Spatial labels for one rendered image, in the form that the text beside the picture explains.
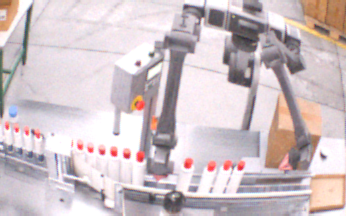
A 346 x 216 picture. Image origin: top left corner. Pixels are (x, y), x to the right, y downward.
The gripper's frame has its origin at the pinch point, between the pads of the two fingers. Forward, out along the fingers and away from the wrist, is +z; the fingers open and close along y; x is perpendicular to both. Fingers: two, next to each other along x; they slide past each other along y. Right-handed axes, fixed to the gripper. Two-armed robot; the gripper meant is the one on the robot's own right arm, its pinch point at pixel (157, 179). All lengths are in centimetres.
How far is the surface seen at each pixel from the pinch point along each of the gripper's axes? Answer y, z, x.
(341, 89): 168, 103, 208
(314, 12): 147, 80, 301
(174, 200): 5.9, -16.2, -24.5
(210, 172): 19.9, -3.2, 4.1
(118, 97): -18.1, -31.9, 8.4
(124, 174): -13.3, 5.7, 4.2
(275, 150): 53, 4, 26
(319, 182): 90, 18, 16
